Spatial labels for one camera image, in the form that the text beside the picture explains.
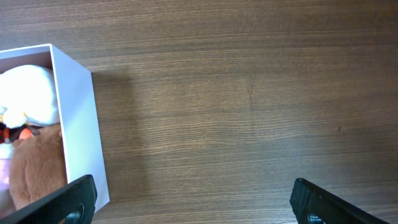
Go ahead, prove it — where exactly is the red toy fire truck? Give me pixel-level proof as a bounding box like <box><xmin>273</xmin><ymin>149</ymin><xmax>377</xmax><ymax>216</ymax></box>
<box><xmin>0</xmin><ymin>123</ymin><xmax>11</xmax><ymax>144</ymax></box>

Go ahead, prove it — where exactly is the pink white toy figure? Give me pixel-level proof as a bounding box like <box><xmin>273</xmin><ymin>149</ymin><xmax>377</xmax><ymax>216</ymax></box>
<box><xmin>0</xmin><ymin>142</ymin><xmax>14</xmax><ymax>190</ymax></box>

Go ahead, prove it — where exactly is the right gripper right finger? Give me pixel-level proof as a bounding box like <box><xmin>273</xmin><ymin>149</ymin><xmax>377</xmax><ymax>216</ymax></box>
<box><xmin>290</xmin><ymin>178</ymin><xmax>387</xmax><ymax>224</ymax></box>

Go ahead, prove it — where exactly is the white pink-lined cardboard box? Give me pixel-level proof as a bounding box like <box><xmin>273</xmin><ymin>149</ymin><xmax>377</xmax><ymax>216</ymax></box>
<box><xmin>1</xmin><ymin>44</ymin><xmax>110</xmax><ymax>211</ymax></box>

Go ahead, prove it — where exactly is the white yellow plush duck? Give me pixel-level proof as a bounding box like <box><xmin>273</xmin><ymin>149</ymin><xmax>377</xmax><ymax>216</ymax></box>
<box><xmin>1</xmin><ymin>65</ymin><xmax>60</xmax><ymax>129</ymax></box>

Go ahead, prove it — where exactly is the brown plush toy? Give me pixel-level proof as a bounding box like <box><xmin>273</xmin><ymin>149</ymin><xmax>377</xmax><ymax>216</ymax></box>
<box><xmin>9</xmin><ymin>124</ymin><xmax>67</xmax><ymax>210</ymax></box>

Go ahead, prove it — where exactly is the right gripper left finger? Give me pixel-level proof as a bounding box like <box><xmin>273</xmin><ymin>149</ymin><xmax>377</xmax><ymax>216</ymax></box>
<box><xmin>1</xmin><ymin>174</ymin><xmax>97</xmax><ymax>224</ymax></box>

